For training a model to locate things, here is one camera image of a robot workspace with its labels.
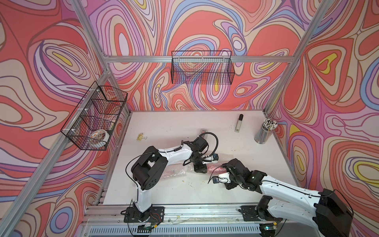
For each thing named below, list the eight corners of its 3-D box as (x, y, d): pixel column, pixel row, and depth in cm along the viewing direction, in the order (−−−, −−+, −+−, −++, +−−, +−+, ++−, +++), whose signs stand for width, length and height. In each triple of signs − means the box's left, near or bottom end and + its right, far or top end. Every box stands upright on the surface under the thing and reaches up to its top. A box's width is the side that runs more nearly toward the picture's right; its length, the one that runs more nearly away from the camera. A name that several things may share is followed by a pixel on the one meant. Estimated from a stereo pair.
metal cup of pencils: (256, 144, 102) (266, 127, 88) (253, 136, 107) (262, 118, 92) (266, 144, 102) (279, 127, 88) (263, 136, 107) (274, 118, 92)
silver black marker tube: (234, 131, 110) (235, 126, 105) (238, 118, 119) (240, 113, 114) (238, 133, 109) (240, 128, 104) (242, 119, 118) (244, 114, 113)
